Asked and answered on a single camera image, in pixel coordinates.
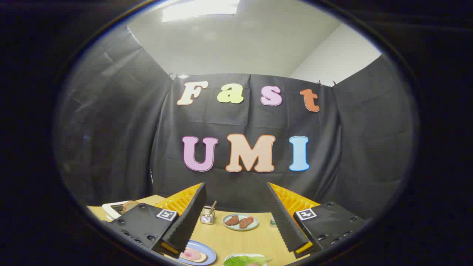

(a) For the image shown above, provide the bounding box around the ceiling light panel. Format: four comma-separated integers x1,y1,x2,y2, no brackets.
162,0,241,23

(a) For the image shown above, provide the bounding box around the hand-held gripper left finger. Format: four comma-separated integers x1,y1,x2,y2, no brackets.
102,182,207,259

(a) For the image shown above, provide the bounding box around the wire mesh utensil holder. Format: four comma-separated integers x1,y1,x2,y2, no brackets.
200,208,215,225

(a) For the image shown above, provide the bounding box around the black backdrop cloth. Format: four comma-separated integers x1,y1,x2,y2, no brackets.
55,24,418,222

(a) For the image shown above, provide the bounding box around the pale green plate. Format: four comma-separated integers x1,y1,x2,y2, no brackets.
223,214,259,232

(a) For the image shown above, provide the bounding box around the pink ham slice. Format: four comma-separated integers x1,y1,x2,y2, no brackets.
180,248,202,261

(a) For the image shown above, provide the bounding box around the white bread slice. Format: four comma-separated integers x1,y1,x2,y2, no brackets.
179,247,208,263

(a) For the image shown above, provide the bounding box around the white toaster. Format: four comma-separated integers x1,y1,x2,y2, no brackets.
102,201,130,219

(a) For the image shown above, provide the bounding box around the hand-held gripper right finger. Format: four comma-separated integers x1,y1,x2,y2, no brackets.
266,182,370,259

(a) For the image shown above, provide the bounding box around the green lettuce leaf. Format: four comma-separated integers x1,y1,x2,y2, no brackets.
224,255,272,266

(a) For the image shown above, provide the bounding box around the blue plate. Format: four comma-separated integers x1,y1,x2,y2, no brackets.
177,240,217,266

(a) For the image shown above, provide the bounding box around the white bowl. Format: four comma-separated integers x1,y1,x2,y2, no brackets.
223,253,267,266

